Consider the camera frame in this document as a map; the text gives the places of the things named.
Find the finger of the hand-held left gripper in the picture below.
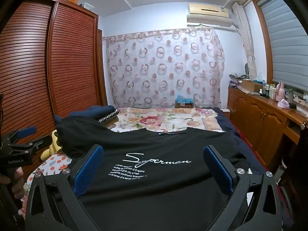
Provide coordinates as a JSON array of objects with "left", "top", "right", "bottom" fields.
[
  {"left": 2, "top": 125, "right": 37, "bottom": 145},
  {"left": 5, "top": 135, "right": 53, "bottom": 153}
]

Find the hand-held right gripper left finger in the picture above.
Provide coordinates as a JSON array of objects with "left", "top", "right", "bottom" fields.
[{"left": 25, "top": 144, "right": 105, "bottom": 231}]

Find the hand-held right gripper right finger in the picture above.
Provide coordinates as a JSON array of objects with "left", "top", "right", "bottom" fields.
[{"left": 203, "top": 145, "right": 282, "bottom": 231}]

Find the black printed t-shirt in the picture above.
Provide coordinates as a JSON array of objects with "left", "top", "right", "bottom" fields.
[{"left": 55, "top": 117, "right": 252, "bottom": 231}]

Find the person's left hand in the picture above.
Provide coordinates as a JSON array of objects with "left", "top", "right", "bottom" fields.
[{"left": 7, "top": 167, "right": 24, "bottom": 199}]

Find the yellow plush toy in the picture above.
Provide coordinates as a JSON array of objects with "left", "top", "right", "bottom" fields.
[{"left": 40, "top": 130, "right": 63, "bottom": 161}]

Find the orange fruit print sheet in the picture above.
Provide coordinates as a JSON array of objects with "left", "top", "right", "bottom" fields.
[{"left": 25, "top": 152, "right": 74, "bottom": 198}]

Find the navy bedsheet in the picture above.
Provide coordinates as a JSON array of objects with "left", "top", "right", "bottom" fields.
[{"left": 213, "top": 107, "right": 243, "bottom": 145}]

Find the navy folded clothing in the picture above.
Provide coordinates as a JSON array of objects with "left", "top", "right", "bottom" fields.
[{"left": 54, "top": 105, "right": 116, "bottom": 126}]

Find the wooden sideboard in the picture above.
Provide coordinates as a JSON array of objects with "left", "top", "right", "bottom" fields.
[{"left": 227, "top": 87, "right": 308, "bottom": 169}]

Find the floral blanket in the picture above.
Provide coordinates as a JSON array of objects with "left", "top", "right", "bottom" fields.
[{"left": 109, "top": 107, "right": 227, "bottom": 133}]

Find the blue plastic bag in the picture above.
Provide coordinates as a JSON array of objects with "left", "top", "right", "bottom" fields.
[{"left": 176, "top": 95, "right": 193, "bottom": 104}]

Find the wooden louvred wardrobe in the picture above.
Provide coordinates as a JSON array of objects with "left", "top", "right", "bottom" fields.
[{"left": 0, "top": 0, "right": 107, "bottom": 181}]

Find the open cardboard box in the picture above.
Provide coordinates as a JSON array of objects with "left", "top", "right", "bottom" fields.
[{"left": 241, "top": 79, "right": 264, "bottom": 93}]

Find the stack of folded cloths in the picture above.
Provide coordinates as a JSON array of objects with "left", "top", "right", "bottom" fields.
[{"left": 228, "top": 72, "right": 249, "bottom": 88}]

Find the pink thermos jug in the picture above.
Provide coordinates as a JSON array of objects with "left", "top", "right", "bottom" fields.
[{"left": 275, "top": 82, "right": 285, "bottom": 102}]

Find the tied beige side curtain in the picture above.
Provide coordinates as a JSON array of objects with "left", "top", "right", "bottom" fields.
[{"left": 232, "top": 2, "right": 257, "bottom": 77}]

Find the clear plastic storage box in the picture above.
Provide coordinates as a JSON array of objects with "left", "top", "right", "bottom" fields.
[{"left": 78, "top": 2, "right": 97, "bottom": 11}]

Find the grey window blind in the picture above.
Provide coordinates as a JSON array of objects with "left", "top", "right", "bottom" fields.
[{"left": 257, "top": 0, "right": 308, "bottom": 94}]

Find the dark ring-patterned cloth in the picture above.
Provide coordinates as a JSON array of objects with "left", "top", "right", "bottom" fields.
[{"left": 97, "top": 109, "right": 120, "bottom": 126}]

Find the ring-patterned sheer curtain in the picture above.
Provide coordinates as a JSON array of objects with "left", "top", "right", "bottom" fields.
[{"left": 102, "top": 28, "right": 225, "bottom": 109}]

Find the wooden window frame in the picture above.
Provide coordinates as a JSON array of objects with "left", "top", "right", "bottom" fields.
[{"left": 252, "top": 0, "right": 308, "bottom": 97}]

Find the wall air conditioner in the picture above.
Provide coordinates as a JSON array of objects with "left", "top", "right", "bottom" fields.
[{"left": 186, "top": 3, "right": 237, "bottom": 29}]

